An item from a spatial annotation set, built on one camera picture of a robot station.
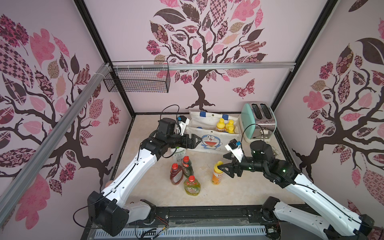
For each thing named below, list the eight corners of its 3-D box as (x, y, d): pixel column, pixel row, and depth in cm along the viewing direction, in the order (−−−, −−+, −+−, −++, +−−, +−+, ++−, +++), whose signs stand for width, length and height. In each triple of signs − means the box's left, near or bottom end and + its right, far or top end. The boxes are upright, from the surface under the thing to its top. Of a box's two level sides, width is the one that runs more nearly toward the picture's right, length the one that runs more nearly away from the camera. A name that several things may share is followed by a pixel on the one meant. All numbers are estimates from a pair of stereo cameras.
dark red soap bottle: (172, 183, 85) (167, 170, 70) (180, 173, 88) (176, 159, 74) (176, 187, 83) (172, 174, 69) (184, 176, 87) (182, 162, 73)
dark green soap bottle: (183, 176, 89) (181, 162, 74) (186, 170, 92) (184, 155, 77) (191, 179, 88) (190, 165, 73) (193, 172, 91) (193, 157, 76)
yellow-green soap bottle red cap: (191, 200, 80) (190, 190, 66) (186, 192, 83) (183, 181, 69) (199, 193, 83) (200, 181, 68) (193, 186, 85) (192, 173, 71)
